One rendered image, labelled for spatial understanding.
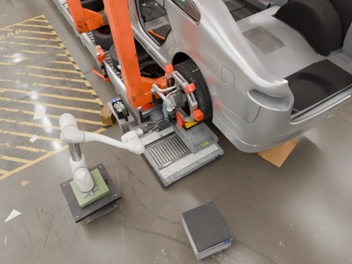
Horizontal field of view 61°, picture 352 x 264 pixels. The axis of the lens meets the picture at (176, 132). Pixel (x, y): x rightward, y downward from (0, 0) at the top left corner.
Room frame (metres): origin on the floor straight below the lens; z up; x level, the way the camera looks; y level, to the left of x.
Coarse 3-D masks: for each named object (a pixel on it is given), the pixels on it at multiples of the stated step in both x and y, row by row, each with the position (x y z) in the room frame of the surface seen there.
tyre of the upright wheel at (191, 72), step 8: (176, 64) 2.49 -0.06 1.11; (184, 64) 2.40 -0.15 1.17; (192, 64) 2.38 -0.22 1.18; (184, 72) 2.29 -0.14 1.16; (192, 72) 2.27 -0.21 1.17; (200, 72) 2.27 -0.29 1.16; (192, 80) 2.18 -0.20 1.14; (200, 80) 2.19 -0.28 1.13; (200, 88) 2.12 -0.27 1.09; (200, 96) 2.06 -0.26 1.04; (208, 96) 2.09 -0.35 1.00; (200, 104) 2.04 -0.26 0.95; (208, 104) 2.05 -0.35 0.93; (208, 112) 2.04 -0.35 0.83; (200, 120) 2.04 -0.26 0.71
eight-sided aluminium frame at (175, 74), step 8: (176, 72) 2.35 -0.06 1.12; (168, 80) 2.47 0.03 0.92; (176, 80) 2.28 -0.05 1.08; (184, 80) 2.22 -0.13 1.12; (192, 96) 2.09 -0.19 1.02; (192, 104) 2.03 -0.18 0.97; (184, 112) 2.26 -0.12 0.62; (192, 112) 2.02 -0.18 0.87; (184, 120) 2.16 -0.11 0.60; (192, 120) 2.02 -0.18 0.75
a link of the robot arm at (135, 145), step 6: (84, 132) 1.68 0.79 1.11; (84, 138) 1.62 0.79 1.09; (90, 138) 1.65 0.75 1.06; (96, 138) 1.67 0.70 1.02; (102, 138) 1.67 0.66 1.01; (108, 138) 1.68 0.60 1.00; (132, 138) 1.74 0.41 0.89; (138, 138) 1.75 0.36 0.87; (114, 144) 1.63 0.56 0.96; (120, 144) 1.63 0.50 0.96; (126, 144) 1.64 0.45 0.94; (132, 144) 1.64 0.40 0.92; (138, 144) 1.65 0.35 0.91; (132, 150) 1.61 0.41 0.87; (138, 150) 1.59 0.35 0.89
